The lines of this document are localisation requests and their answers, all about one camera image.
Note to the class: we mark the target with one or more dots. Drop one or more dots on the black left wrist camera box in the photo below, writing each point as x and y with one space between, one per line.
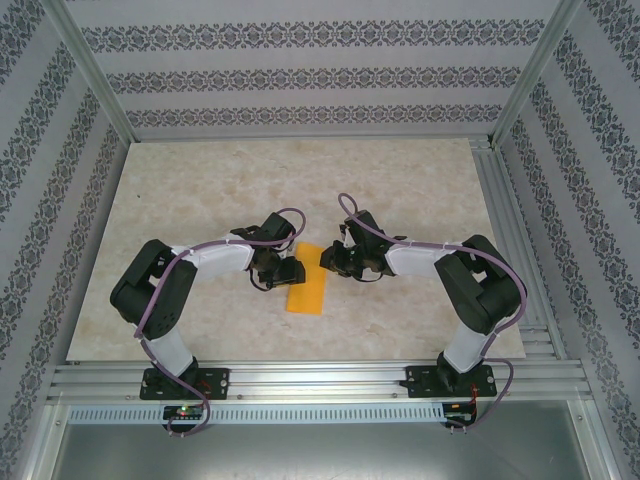
276 226

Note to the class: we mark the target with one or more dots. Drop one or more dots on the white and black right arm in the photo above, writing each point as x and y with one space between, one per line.
415 262

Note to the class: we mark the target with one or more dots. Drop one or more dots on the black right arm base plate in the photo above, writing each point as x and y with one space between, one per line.
420 382

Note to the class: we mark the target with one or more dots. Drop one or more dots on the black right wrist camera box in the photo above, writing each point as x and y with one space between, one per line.
362 225

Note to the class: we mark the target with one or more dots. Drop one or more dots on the aluminium side rail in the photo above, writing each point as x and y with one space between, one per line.
515 240

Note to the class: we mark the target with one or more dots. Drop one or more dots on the aluminium frame post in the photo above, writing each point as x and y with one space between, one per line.
92 75
535 75

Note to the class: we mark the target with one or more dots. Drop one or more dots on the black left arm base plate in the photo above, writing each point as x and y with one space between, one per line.
217 382

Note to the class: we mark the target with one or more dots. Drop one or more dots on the orange cloth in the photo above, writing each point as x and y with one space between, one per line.
310 295

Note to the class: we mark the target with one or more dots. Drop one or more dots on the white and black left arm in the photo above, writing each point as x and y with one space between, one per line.
220 260

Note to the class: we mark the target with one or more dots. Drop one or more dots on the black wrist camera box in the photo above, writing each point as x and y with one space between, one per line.
276 226
362 225

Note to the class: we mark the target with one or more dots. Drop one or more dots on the circuit board with green light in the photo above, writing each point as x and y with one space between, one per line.
182 412

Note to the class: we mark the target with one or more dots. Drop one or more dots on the long aluminium mounting rail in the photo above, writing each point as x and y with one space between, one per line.
320 380

